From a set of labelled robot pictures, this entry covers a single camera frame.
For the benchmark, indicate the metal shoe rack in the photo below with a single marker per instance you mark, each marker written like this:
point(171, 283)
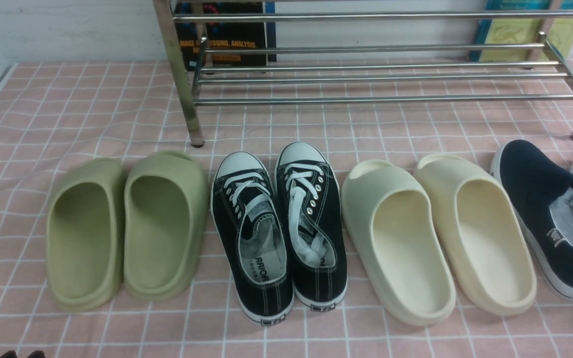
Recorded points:
point(544, 61)

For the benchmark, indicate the right black canvas sneaker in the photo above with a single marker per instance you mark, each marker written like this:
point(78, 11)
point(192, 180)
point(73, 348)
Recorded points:
point(309, 199)

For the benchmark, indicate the black canvas sneaker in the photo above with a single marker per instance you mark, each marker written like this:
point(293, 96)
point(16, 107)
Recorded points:
point(247, 219)
point(309, 199)

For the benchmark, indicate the left black canvas sneaker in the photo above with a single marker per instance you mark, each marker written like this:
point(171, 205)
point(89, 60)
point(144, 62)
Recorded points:
point(247, 219)

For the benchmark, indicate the right green slide slipper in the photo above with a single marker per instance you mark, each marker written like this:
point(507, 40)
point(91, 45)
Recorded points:
point(166, 202)

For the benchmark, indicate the green slide slipper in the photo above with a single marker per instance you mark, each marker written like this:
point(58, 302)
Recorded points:
point(166, 202)
point(85, 222)

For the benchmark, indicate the left cream slide slipper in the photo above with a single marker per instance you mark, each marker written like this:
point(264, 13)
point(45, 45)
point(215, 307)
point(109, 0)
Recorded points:
point(388, 216)

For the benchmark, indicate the cream slide slipper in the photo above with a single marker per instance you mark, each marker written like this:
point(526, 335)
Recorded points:
point(479, 233)
point(388, 216)

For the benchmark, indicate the black image processing book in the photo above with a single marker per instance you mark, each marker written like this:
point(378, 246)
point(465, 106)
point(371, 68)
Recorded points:
point(230, 35)

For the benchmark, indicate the left green slide slipper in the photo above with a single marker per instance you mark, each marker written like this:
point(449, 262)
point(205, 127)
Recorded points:
point(85, 222)

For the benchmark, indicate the right cream slide slipper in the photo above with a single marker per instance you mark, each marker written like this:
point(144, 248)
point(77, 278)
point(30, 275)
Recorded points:
point(479, 233)

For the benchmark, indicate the pink checkered tablecloth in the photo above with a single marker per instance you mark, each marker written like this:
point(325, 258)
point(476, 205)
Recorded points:
point(54, 116)

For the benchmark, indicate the teal and yellow book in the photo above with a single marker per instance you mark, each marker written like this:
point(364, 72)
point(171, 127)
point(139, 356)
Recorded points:
point(515, 31)

